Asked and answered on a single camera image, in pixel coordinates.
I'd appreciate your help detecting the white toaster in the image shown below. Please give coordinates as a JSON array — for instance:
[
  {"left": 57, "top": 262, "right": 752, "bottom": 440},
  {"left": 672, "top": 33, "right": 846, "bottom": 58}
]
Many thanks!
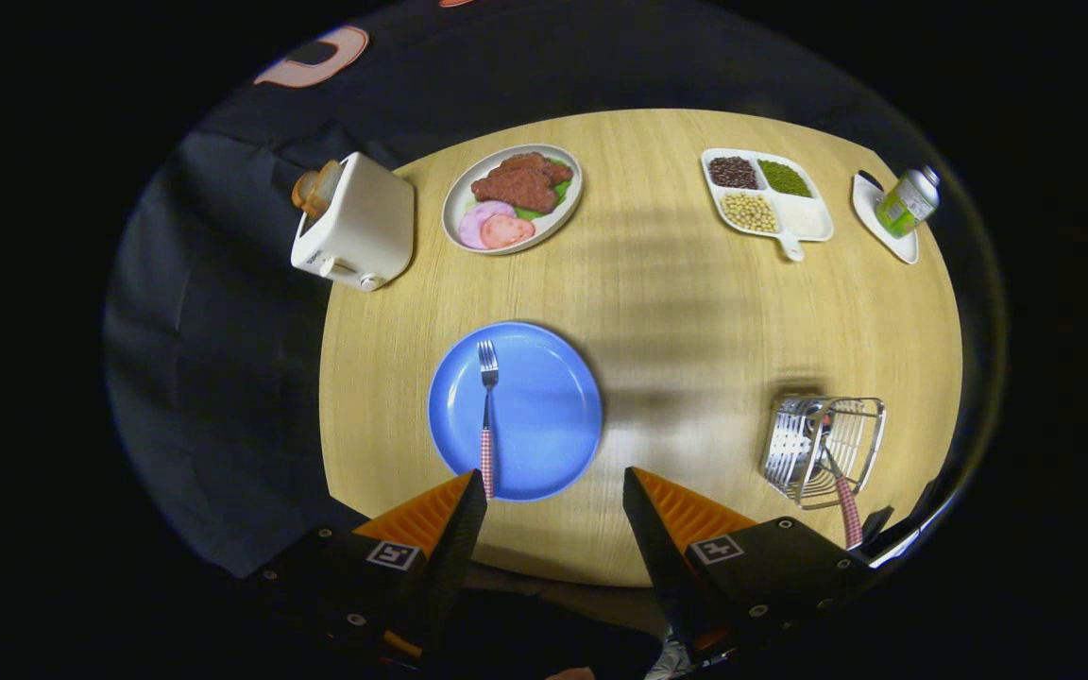
[{"left": 291, "top": 153, "right": 416, "bottom": 292}]

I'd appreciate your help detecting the large brown steak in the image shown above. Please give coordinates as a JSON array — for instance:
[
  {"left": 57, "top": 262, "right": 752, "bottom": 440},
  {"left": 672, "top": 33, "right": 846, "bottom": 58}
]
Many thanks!
[{"left": 471, "top": 165, "right": 559, "bottom": 214}]

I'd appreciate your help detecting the pile of green mung beans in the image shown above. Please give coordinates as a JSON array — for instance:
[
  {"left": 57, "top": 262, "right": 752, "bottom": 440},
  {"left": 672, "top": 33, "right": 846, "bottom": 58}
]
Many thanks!
[{"left": 758, "top": 160, "right": 812, "bottom": 197}]

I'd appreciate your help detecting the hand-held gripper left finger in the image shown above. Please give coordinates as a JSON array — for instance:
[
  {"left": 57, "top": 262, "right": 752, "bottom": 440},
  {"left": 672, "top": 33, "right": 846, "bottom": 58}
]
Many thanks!
[{"left": 240, "top": 468, "right": 489, "bottom": 668}]

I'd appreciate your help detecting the small white dish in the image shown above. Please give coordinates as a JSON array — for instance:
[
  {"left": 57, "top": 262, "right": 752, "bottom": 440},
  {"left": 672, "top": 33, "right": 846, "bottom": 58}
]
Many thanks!
[{"left": 852, "top": 173, "right": 920, "bottom": 265}]

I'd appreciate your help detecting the checked handle metal fork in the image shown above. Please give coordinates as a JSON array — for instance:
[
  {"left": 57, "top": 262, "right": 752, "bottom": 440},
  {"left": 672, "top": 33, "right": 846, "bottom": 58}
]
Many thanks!
[{"left": 477, "top": 340, "right": 500, "bottom": 500}]

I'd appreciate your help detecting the pile of yellow soybeans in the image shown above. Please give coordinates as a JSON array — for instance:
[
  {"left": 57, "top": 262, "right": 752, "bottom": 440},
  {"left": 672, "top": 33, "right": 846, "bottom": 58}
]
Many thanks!
[{"left": 721, "top": 192, "right": 778, "bottom": 233}]

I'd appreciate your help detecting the blue round plate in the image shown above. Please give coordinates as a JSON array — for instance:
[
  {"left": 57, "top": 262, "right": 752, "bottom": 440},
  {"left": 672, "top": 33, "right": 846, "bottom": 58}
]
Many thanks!
[{"left": 428, "top": 321, "right": 604, "bottom": 502}]

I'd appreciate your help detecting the pile of dark red beans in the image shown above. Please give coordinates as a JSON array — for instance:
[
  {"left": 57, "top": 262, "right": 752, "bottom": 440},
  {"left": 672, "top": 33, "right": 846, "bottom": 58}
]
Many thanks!
[{"left": 708, "top": 157, "right": 759, "bottom": 190}]

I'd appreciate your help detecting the white oval plate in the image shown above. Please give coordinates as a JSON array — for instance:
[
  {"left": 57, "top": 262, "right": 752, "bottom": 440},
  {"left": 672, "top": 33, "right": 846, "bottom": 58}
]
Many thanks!
[{"left": 441, "top": 144, "right": 585, "bottom": 256}]

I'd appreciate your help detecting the red pink ham slice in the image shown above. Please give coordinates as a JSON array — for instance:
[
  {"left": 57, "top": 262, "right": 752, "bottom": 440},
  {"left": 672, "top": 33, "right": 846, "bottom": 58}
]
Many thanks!
[{"left": 480, "top": 214, "right": 536, "bottom": 249}]

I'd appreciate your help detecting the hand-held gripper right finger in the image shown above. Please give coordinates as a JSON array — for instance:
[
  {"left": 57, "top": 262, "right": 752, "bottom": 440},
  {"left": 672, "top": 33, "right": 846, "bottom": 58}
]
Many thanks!
[{"left": 622, "top": 466, "right": 878, "bottom": 666}]

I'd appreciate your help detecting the white divided dish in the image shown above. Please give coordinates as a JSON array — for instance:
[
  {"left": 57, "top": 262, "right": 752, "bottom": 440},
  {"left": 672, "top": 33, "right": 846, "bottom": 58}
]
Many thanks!
[{"left": 701, "top": 148, "right": 835, "bottom": 263}]

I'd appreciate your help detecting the checked handle metal spoon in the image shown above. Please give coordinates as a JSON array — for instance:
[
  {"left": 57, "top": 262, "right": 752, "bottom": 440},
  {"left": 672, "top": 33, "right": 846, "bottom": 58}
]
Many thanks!
[{"left": 790, "top": 401, "right": 864, "bottom": 551}]

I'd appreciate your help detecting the small brown steak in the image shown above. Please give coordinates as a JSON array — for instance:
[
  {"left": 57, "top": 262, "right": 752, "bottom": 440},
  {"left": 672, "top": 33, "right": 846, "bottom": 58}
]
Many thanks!
[{"left": 506, "top": 153, "right": 575, "bottom": 185}]

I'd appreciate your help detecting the metal wire cutlery basket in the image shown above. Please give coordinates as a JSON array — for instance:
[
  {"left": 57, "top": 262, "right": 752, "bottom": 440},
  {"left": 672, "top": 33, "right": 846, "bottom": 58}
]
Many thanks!
[{"left": 761, "top": 394, "right": 887, "bottom": 511}]

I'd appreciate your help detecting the green lettuce leaf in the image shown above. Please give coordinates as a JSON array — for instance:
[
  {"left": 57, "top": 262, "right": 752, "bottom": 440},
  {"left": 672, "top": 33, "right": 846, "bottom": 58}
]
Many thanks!
[{"left": 516, "top": 179, "right": 571, "bottom": 220}]

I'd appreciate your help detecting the green label bottle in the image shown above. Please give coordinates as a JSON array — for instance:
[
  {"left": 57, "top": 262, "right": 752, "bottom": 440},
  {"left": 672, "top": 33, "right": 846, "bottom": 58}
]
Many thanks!
[{"left": 875, "top": 166, "right": 941, "bottom": 239}]

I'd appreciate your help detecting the pale pink ham slice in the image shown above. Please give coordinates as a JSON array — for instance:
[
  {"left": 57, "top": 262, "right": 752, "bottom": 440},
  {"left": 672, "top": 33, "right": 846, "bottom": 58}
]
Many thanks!
[{"left": 459, "top": 201, "right": 517, "bottom": 249}]

